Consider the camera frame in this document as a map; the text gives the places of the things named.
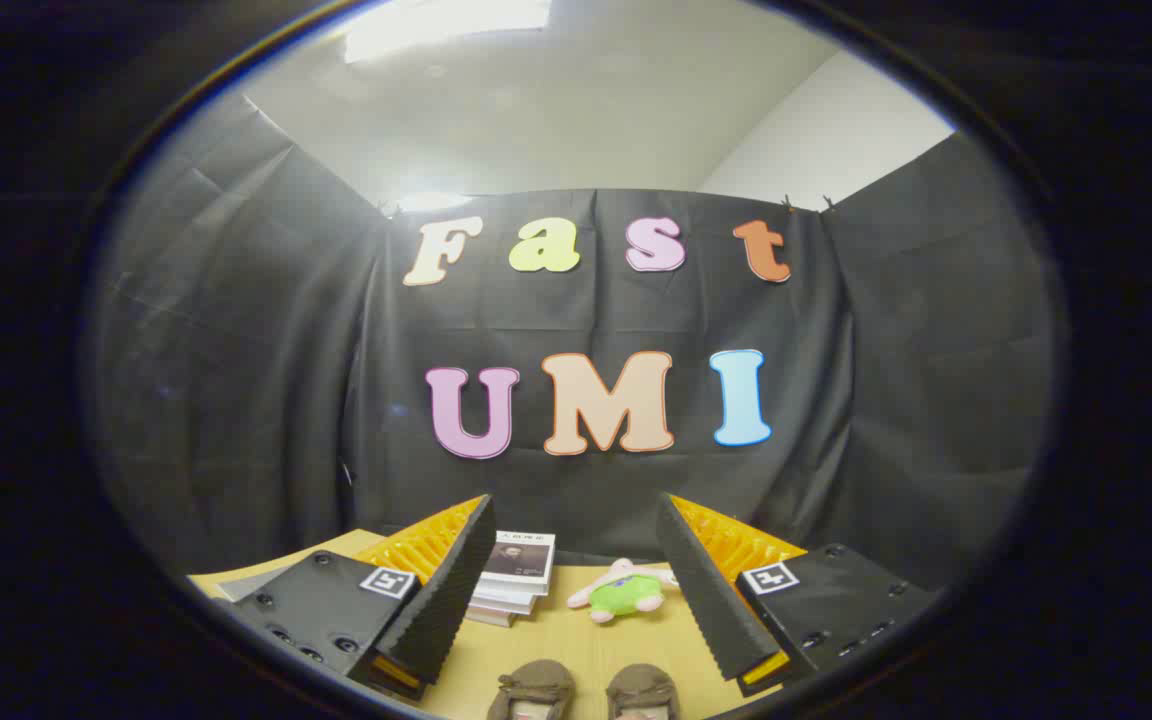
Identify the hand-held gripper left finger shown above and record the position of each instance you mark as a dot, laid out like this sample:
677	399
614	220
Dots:
456	590

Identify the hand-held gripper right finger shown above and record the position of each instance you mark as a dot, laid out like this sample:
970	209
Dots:
706	590

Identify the brown fuzzy shoe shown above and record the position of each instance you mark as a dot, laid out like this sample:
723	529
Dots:
534	680
642	684

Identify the white book with dark cover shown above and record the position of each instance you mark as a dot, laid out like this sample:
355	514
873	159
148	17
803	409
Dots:
521	558

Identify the green and pink plush toy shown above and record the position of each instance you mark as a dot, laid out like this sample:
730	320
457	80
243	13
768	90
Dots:
626	595

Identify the black backdrop cloth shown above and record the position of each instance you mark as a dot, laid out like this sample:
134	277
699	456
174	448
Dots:
236	400

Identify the ceiling light panel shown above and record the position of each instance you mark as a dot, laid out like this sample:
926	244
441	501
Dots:
446	25

